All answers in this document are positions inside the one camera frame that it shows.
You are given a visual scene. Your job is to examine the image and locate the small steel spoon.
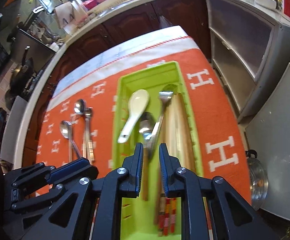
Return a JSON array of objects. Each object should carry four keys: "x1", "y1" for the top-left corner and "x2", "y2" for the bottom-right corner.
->
[{"x1": 83, "y1": 107, "x2": 94, "y2": 163}]

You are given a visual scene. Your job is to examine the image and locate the wooden-handled steel spoon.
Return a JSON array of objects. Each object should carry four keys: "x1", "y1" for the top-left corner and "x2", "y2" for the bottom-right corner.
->
[{"x1": 139, "y1": 112, "x2": 155, "y2": 201}]

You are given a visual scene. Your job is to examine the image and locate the white ceramic soup spoon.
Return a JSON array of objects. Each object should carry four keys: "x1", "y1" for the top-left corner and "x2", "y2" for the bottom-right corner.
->
[{"x1": 117, "y1": 89, "x2": 149, "y2": 144}]

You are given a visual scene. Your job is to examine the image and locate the steel fork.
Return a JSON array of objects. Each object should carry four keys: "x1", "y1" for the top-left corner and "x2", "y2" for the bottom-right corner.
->
[{"x1": 148, "y1": 84, "x2": 178, "y2": 160}]

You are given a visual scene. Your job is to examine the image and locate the large steel soup spoon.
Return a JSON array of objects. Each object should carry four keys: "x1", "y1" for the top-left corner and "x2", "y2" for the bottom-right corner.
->
[{"x1": 74, "y1": 99, "x2": 86, "y2": 116}]

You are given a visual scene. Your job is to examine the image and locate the orange H-pattern table cloth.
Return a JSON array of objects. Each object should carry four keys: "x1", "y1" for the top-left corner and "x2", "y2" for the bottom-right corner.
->
[{"x1": 36, "y1": 35, "x2": 251, "y2": 202}]

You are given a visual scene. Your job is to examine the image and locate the green plastic utensil tray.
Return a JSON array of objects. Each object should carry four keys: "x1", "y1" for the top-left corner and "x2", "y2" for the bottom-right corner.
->
[{"x1": 112, "y1": 61, "x2": 203, "y2": 239}]

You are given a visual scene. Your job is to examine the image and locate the grey refrigerator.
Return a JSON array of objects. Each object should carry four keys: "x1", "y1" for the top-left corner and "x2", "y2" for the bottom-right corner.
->
[{"x1": 246, "y1": 61, "x2": 290, "y2": 220}]

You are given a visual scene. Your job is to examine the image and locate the black wok on stove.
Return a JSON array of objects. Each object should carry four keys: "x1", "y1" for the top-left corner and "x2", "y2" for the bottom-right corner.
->
[{"x1": 10, "y1": 46, "x2": 34, "y2": 95}]

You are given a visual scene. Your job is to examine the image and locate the grey storage cabinet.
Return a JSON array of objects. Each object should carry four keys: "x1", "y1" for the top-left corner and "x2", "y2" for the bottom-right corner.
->
[{"x1": 206, "y1": 0, "x2": 290, "y2": 120}]

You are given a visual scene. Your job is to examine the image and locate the white bowl on counter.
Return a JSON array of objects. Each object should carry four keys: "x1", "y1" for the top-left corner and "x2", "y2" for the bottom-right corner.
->
[{"x1": 254, "y1": 0, "x2": 277, "y2": 10}]

